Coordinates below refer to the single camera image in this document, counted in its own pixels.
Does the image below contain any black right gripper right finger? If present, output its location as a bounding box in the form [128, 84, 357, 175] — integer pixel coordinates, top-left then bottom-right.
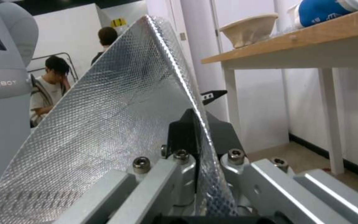
[204, 111, 358, 224]

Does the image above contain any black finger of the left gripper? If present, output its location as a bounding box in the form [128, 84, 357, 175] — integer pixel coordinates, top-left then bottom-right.
[200, 90, 228, 106]

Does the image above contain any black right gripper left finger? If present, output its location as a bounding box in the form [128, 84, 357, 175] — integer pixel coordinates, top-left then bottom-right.
[62, 108, 206, 224]

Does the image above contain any silver foil food delivery bag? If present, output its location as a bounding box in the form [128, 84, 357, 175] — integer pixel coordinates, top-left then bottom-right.
[0, 14, 241, 224]

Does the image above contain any beige paper bowl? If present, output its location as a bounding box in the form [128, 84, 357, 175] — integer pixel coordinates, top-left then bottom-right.
[218, 13, 280, 48]

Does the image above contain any wooden table with white legs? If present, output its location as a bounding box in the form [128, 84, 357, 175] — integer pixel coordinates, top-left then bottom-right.
[200, 4, 358, 175]

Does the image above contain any standing person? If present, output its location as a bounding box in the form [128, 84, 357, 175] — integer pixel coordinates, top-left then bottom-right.
[90, 26, 119, 67]

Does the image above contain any blue and white container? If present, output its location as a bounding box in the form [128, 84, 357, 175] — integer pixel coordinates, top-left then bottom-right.
[298, 0, 358, 27]

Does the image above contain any seated person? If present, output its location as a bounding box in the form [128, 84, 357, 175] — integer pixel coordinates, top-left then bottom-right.
[29, 55, 74, 128]

